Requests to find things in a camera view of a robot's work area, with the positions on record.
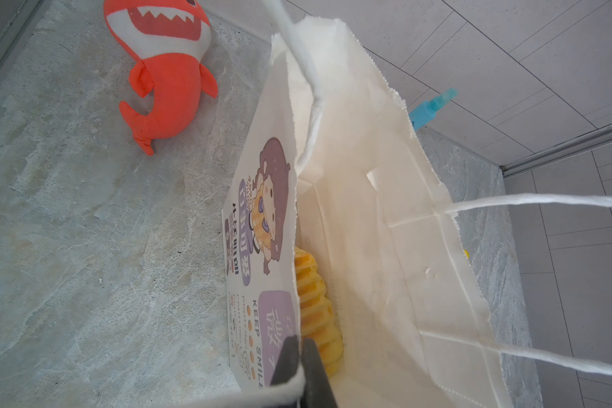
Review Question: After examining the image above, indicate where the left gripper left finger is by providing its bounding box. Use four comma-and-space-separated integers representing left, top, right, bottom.
270, 335, 301, 386

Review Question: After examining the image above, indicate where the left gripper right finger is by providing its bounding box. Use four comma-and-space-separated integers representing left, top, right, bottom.
299, 338, 338, 408

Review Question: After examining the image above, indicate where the lumpy yellow long bread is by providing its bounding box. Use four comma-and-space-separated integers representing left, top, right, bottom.
294, 248, 343, 377

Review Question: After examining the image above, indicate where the white paper bag with print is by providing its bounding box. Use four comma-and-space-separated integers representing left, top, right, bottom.
183, 0, 612, 408

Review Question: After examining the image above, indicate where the teal small bottle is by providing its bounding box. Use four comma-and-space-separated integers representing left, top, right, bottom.
409, 88, 457, 131

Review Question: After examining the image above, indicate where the red shark plush toy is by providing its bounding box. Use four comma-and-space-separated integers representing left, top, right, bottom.
103, 0, 219, 156

